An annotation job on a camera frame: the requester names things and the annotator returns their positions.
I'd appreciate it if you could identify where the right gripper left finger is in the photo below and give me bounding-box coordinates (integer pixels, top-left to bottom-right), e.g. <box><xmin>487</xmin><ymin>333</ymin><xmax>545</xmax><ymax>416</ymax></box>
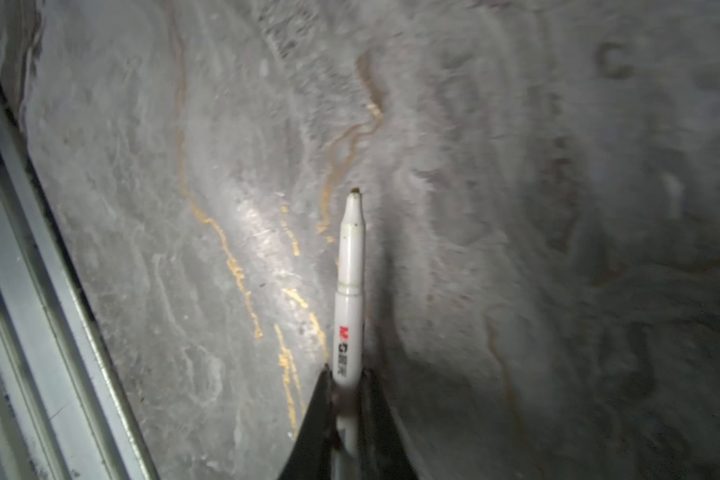
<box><xmin>278</xmin><ymin>367</ymin><xmax>339</xmax><ymax>480</ymax></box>

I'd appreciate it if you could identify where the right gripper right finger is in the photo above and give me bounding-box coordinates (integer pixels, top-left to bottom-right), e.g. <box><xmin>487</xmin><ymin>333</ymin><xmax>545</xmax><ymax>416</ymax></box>
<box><xmin>358</xmin><ymin>368</ymin><xmax>418</xmax><ymax>480</ymax></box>

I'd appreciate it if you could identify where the green ended pen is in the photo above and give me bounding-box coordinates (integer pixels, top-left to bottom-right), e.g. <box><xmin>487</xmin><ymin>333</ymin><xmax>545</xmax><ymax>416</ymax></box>
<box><xmin>332</xmin><ymin>188</ymin><xmax>365</xmax><ymax>479</ymax></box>

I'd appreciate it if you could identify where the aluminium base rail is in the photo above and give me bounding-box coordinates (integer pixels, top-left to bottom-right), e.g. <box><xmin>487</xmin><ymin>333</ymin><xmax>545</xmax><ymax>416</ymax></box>
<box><xmin>0</xmin><ymin>85</ymin><xmax>157</xmax><ymax>479</ymax></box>

